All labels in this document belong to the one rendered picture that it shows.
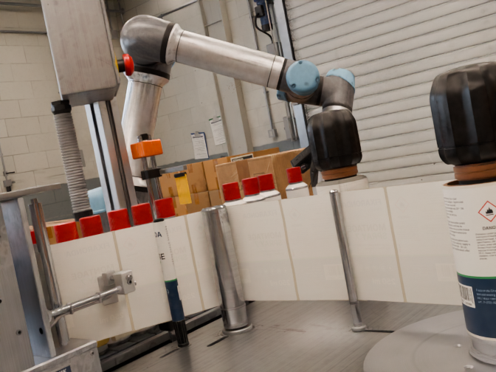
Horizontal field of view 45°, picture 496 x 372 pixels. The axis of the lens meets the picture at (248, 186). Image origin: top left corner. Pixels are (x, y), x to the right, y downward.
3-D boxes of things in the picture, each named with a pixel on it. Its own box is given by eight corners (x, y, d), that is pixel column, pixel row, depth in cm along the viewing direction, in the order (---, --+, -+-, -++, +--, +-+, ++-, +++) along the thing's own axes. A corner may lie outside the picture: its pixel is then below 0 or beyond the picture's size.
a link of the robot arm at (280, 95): (280, 63, 145) (325, 70, 145) (280, 72, 156) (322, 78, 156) (275, 96, 145) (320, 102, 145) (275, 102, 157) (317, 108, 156)
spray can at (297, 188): (312, 258, 134) (295, 167, 133) (294, 259, 137) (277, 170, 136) (325, 252, 138) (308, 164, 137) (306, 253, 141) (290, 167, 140)
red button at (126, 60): (114, 53, 102) (131, 50, 103) (113, 57, 106) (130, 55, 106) (118, 75, 102) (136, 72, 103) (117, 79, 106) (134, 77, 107)
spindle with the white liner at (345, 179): (372, 297, 94) (337, 107, 92) (324, 296, 100) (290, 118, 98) (397, 280, 101) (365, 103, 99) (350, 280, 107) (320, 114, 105)
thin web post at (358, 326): (362, 332, 78) (335, 190, 77) (348, 331, 79) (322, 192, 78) (369, 327, 80) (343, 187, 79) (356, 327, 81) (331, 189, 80)
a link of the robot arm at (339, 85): (321, 79, 158) (353, 84, 158) (316, 116, 154) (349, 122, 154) (325, 63, 151) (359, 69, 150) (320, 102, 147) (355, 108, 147)
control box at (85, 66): (60, 95, 98) (35, -21, 97) (64, 108, 115) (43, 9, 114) (122, 85, 101) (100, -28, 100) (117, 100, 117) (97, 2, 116)
